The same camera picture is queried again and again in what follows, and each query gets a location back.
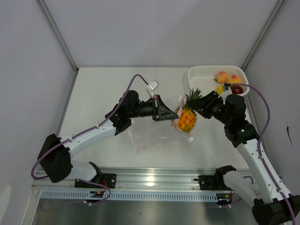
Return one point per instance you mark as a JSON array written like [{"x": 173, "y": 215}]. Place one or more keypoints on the pink toy peach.
[
  {"x": 234, "y": 79},
  {"x": 221, "y": 77}
]

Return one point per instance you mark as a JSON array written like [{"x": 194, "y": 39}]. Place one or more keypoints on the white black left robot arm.
[{"x": 57, "y": 154}]

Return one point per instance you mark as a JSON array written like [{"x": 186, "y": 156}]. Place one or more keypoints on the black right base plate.
[{"x": 210, "y": 182}]

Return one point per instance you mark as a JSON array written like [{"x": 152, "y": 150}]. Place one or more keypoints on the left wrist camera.
[{"x": 152, "y": 86}]

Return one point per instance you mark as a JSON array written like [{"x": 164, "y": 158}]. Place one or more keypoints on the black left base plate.
[{"x": 106, "y": 179}]

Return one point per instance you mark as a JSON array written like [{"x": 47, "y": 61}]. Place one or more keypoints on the yellow toy lemon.
[{"x": 220, "y": 89}]

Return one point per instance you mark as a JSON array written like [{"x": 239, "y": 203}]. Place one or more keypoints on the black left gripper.
[{"x": 160, "y": 111}]

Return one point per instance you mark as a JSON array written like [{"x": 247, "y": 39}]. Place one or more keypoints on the orange toy pineapple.
[{"x": 187, "y": 119}]

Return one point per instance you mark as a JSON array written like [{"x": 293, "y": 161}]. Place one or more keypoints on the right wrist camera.
[{"x": 226, "y": 87}]

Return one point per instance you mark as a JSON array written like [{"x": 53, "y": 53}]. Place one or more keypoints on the white perforated plastic basket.
[{"x": 203, "y": 77}]

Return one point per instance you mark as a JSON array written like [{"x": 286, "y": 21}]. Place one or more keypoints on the dark red toy apple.
[{"x": 236, "y": 89}]

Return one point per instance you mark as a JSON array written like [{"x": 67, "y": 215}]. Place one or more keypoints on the left grey corner post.
[{"x": 56, "y": 32}]

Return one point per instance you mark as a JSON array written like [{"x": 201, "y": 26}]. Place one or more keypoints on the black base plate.
[
  {"x": 210, "y": 182},
  {"x": 106, "y": 179}
]

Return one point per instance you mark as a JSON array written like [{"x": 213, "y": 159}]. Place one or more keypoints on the aluminium mounting rail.
[{"x": 140, "y": 179}]

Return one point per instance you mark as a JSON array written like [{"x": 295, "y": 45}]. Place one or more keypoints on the clear pink-dotted zip bag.
[{"x": 148, "y": 136}]

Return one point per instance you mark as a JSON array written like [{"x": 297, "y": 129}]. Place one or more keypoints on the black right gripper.
[{"x": 202, "y": 105}]

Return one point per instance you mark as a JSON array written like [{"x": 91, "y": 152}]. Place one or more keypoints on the grey aluminium corner post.
[{"x": 276, "y": 11}]

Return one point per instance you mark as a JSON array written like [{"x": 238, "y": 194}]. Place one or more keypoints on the white slotted cable duct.
[{"x": 134, "y": 196}]

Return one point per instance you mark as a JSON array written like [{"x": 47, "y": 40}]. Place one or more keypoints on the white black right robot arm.
[{"x": 271, "y": 202}]

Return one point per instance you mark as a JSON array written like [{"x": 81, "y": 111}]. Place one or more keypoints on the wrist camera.
[
  {"x": 226, "y": 87},
  {"x": 152, "y": 86}
]

